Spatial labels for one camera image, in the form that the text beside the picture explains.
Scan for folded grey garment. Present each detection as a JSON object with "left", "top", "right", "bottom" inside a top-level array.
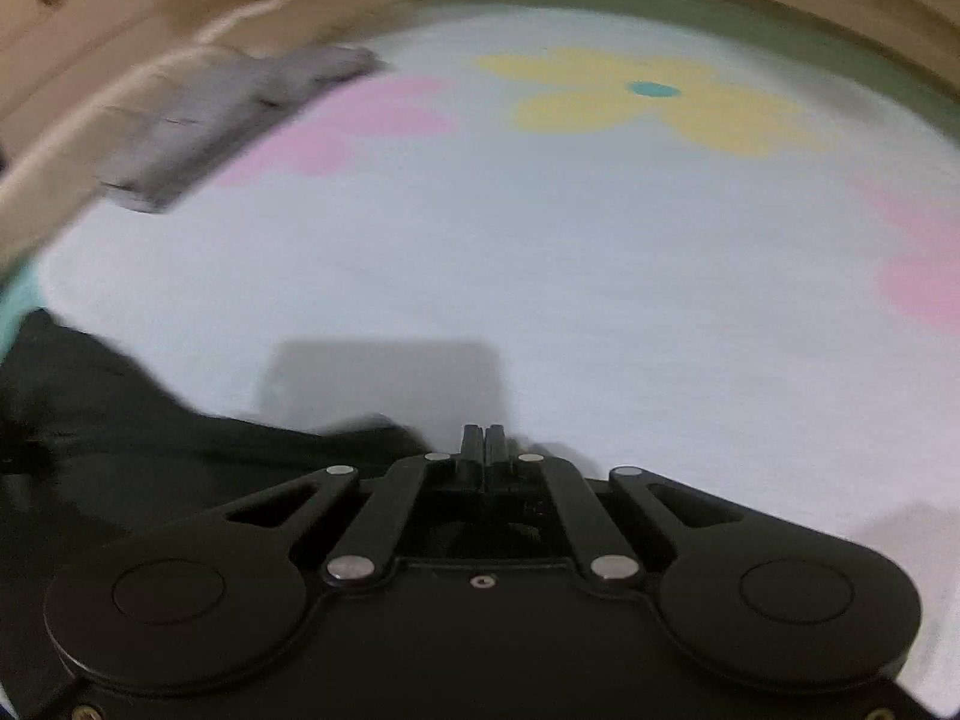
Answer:
[{"left": 98, "top": 44, "right": 381, "bottom": 213}]

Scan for black track pants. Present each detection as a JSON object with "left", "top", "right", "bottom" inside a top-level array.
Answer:
[{"left": 2, "top": 309, "right": 428, "bottom": 718}]

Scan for beige long pillow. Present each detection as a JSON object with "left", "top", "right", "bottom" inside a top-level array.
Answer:
[{"left": 2, "top": 44, "right": 241, "bottom": 270}]

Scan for floral bed blanket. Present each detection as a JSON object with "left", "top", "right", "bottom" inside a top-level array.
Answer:
[{"left": 2, "top": 0, "right": 958, "bottom": 713}]

